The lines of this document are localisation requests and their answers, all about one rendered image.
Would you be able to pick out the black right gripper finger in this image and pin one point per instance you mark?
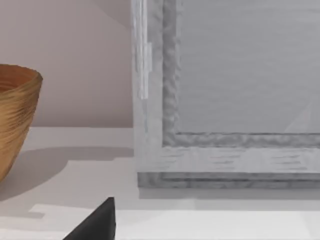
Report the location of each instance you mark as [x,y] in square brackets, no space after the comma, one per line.
[102,222]

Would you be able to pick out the brown woven basket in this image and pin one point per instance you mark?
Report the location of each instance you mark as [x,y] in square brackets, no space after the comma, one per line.
[17,112]

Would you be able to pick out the grey cabinet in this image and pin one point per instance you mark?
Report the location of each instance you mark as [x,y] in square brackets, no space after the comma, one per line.
[225,100]

